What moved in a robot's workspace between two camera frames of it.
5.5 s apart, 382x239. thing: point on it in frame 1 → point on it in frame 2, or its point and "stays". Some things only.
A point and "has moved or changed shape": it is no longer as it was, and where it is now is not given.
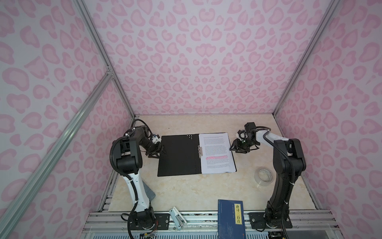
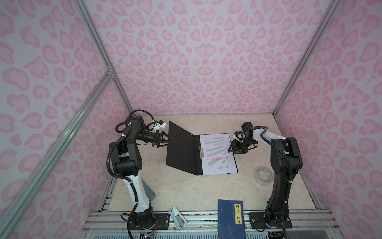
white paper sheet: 217,155 stays
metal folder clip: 200,151 stays
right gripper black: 237,143 stays
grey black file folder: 180,156 has moved or changed shape
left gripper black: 157,150 → 157,138
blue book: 231,219 stays
